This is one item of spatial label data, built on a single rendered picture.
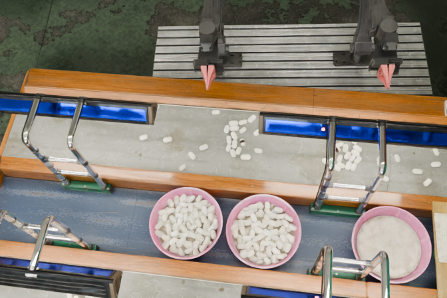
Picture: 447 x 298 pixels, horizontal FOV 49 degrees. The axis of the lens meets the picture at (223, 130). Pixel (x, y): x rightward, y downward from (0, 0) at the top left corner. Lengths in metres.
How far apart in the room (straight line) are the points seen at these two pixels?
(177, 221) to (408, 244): 0.82
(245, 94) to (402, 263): 0.86
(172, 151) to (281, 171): 0.43
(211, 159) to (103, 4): 1.83
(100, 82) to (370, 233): 1.23
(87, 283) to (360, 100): 1.22
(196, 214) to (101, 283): 0.52
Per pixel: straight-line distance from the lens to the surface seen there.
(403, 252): 1.86
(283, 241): 1.80
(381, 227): 1.87
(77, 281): 1.49
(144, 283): 1.81
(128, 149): 1.98
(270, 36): 2.30
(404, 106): 2.05
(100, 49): 3.24
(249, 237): 1.79
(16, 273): 1.56
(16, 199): 2.14
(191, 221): 1.83
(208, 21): 1.70
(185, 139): 1.96
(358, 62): 2.22
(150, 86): 2.07
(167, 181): 1.87
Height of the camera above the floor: 2.48
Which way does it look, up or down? 63 degrees down
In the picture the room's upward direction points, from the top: 8 degrees counter-clockwise
